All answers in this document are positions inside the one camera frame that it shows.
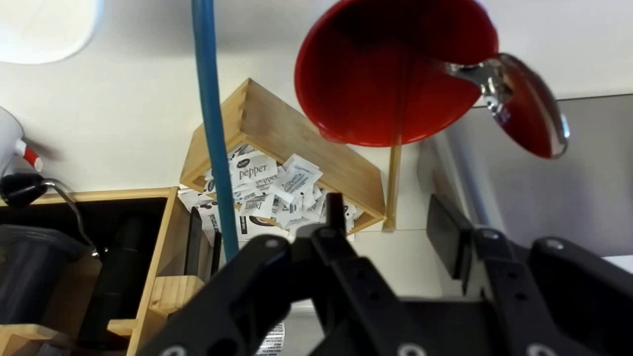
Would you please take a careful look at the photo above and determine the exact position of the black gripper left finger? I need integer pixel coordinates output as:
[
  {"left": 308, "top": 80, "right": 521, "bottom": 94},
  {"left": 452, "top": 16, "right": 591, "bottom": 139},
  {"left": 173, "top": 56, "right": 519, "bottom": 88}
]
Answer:
[{"left": 140, "top": 192, "right": 423, "bottom": 356}]

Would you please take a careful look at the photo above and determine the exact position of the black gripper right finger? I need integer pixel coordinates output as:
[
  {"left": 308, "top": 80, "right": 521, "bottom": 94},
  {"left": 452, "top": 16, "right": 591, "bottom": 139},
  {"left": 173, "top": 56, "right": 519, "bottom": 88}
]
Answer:
[{"left": 423, "top": 194, "right": 633, "bottom": 356}]

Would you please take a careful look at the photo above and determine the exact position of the white cup red inside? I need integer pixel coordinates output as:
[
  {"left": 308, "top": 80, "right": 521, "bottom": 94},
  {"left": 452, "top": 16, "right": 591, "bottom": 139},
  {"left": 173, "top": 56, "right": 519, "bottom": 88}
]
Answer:
[{"left": 292, "top": 0, "right": 500, "bottom": 149}]

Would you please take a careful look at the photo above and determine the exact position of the metal spoon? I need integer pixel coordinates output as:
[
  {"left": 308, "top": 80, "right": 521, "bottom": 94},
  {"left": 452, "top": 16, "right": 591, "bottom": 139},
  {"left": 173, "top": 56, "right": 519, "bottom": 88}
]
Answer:
[{"left": 417, "top": 52, "right": 633, "bottom": 264}]

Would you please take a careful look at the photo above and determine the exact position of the wooden box of packets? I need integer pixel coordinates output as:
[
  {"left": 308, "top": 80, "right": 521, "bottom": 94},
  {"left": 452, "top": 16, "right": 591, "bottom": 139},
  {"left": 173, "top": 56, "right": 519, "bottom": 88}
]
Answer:
[{"left": 177, "top": 78, "right": 389, "bottom": 242}]

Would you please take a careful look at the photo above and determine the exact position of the wooden counter organizer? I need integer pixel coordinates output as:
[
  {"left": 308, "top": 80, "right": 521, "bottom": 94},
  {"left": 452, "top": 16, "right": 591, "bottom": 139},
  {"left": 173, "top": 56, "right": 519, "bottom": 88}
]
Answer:
[{"left": 0, "top": 186, "right": 205, "bottom": 356}]

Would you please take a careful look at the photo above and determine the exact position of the black jar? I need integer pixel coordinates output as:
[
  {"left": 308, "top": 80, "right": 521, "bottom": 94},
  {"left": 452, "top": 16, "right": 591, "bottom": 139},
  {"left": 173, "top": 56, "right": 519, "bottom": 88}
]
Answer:
[{"left": 0, "top": 224, "right": 88, "bottom": 327}]

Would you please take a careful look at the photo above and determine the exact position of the thin power cable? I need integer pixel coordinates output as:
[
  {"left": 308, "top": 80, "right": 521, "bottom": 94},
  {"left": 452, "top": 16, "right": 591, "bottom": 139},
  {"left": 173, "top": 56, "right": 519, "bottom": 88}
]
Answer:
[{"left": 189, "top": 0, "right": 241, "bottom": 264}]

